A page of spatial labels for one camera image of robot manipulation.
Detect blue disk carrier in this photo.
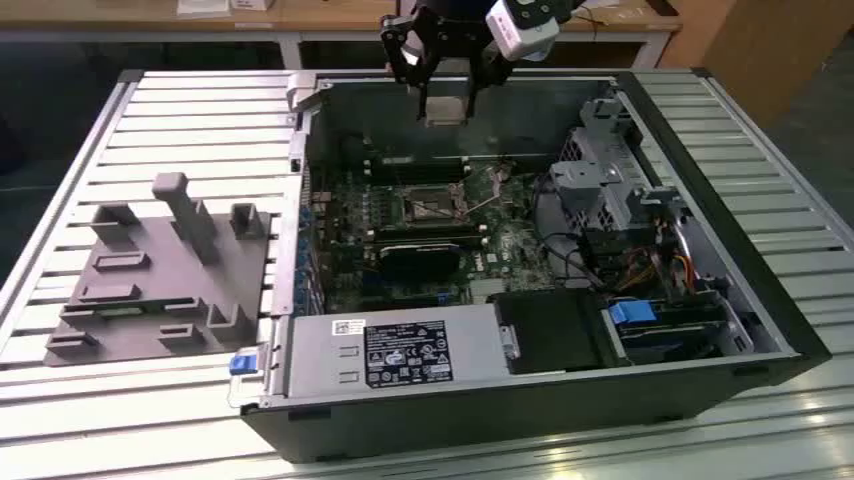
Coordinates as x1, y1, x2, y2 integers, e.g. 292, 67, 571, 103
607, 298, 656, 329

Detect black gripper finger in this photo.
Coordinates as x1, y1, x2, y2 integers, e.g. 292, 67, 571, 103
464, 42, 515, 116
379, 13, 432, 121

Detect black PC case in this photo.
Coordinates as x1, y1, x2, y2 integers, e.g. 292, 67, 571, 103
236, 67, 835, 464

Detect black graphics card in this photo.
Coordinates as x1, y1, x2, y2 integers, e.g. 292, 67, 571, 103
376, 239, 465, 281

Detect silver CPU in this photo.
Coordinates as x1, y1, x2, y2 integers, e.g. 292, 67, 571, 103
425, 96, 469, 130

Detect metal socket cover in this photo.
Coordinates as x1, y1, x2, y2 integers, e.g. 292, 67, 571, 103
456, 163, 508, 221

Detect wooden cabinet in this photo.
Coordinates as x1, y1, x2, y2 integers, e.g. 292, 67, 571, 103
656, 0, 854, 129

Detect CPU socket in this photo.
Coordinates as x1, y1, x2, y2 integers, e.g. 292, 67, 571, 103
392, 183, 469, 227

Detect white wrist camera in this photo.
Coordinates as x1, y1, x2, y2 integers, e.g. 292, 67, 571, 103
483, 0, 563, 64

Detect black wire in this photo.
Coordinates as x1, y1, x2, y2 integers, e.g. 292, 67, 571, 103
536, 227, 610, 292

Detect grey metal drive cage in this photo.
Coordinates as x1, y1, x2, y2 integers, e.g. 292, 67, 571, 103
550, 97, 688, 231

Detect silver power supply unit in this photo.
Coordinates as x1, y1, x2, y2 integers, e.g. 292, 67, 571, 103
263, 305, 519, 401

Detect green motherboard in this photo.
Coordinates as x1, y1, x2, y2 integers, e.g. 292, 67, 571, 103
309, 154, 562, 314

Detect coloured wire bundle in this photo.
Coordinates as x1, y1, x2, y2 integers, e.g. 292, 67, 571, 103
616, 249, 696, 296

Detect grey parts rack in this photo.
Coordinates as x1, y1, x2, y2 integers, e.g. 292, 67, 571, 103
40, 171, 279, 369

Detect black RAM slots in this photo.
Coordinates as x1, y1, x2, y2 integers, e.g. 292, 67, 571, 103
377, 154, 467, 184
373, 224, 483, 247

